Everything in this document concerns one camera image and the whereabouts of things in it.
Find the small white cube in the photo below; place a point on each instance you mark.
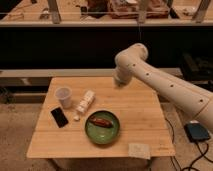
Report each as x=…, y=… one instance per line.
x=76, y=118

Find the wooden table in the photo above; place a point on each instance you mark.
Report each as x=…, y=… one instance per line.
x=136, y=106

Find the black foot pedal box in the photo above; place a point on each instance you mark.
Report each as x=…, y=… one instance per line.
x=196, y=132

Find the black smartphone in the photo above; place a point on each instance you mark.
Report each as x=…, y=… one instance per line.
x=59, y=117

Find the clear plastic cup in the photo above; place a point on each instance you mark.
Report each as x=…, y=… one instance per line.
x=63, y=95

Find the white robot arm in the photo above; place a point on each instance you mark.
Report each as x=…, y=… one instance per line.
x=193, y=100

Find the white block stack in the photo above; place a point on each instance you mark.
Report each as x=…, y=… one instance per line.
x=87, y=100

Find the green bowl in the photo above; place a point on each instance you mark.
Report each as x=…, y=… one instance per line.
x=101, y=135

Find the brown sausage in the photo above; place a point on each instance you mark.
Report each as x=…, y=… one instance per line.
x=101, y=122

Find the beige sponge cloth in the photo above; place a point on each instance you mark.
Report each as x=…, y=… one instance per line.
x=138, y=150

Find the wooden workbench shelf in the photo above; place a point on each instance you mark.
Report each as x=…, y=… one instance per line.
x=67, y=12

